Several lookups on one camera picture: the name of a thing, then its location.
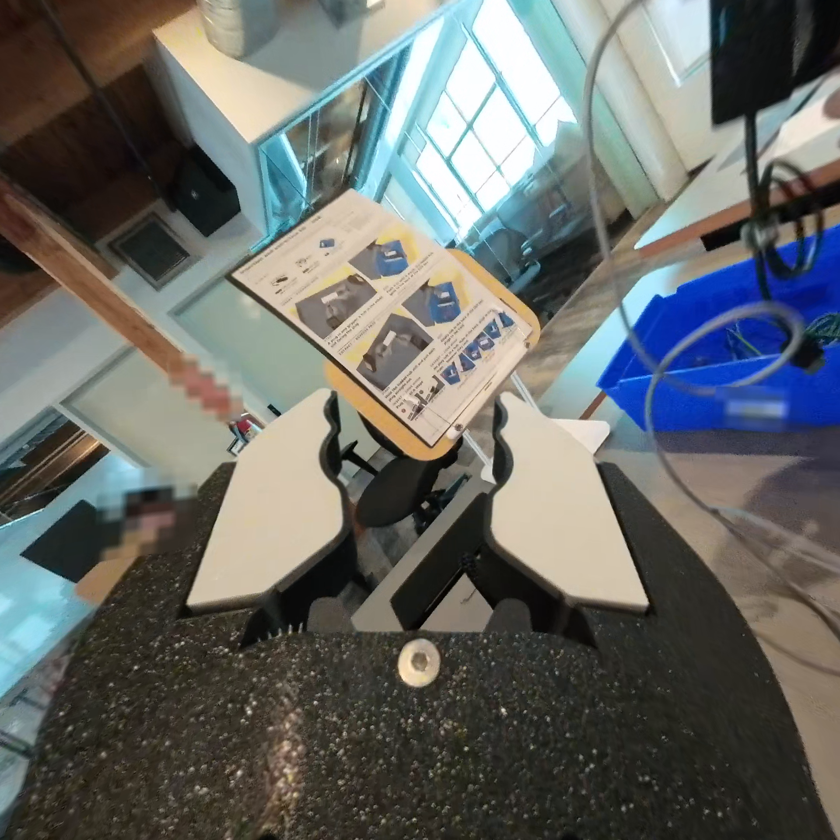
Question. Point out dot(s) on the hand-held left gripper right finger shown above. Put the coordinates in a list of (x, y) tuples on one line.
[(564, 512)]

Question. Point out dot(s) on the wooden beam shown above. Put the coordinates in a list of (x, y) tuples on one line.
[(79, 262)]

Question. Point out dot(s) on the large paned window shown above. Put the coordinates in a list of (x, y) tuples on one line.
[(485, 131)]

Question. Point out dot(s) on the blue plastic bin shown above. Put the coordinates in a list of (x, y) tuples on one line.
[(695, 400)]

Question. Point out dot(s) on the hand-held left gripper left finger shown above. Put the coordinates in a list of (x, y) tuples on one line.
[(275, 499)]

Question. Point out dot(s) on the black wall speaker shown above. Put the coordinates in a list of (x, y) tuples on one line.
[(205, 193)]

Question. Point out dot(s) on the black office chair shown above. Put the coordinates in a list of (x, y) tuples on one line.
[(508, 253), (394, 492)]

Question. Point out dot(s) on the printed instruction sheet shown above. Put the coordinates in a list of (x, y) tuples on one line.
[(367, 282)]

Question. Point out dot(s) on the large silver air duct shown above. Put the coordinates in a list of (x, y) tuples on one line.
[(249, 23)]

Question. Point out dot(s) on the metal vent grille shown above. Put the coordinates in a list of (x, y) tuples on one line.
[(152, 249)]

